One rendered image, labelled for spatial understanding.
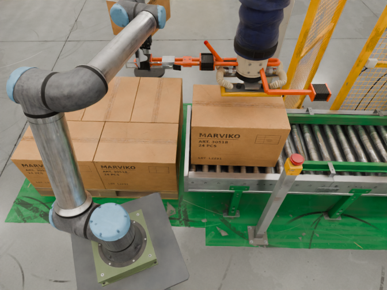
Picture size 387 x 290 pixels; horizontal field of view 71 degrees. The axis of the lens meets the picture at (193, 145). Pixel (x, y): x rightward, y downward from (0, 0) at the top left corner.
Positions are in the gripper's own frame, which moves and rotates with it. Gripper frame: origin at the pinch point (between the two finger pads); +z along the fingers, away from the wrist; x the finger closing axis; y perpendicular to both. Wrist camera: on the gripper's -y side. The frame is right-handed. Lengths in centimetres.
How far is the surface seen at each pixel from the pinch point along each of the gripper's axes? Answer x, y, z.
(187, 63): -1.7, 26.3, 0.1
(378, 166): -22, 157, 64
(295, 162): -51, 82, 23
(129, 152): -9, -16, 73
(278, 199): -51, 83, 62
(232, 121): -14, 54, 32
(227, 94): -13, 49, 12
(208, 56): 3.3, 38.0, -0.9
